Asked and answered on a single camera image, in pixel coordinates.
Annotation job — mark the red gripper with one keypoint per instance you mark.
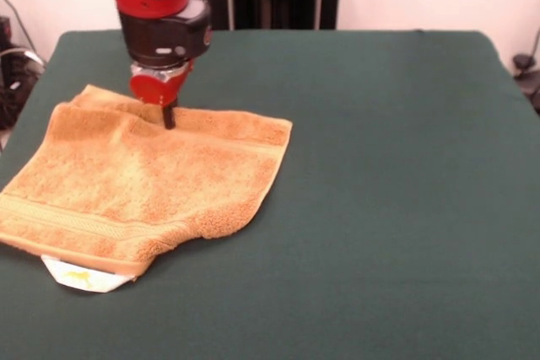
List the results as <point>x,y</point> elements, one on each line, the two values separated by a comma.
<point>154,90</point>

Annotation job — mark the orange terry towel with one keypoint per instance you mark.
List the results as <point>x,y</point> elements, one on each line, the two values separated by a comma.
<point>139,187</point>

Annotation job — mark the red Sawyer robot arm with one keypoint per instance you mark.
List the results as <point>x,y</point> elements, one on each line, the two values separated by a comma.
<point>160,10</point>

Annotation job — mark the black device with red light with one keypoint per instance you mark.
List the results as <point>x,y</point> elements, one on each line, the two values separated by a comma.
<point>4,31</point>

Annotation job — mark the dark green table cloth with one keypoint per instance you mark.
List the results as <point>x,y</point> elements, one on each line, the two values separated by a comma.
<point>379,187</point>

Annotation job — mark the small black adapter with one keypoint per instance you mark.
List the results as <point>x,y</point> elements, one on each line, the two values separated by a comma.
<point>522,62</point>

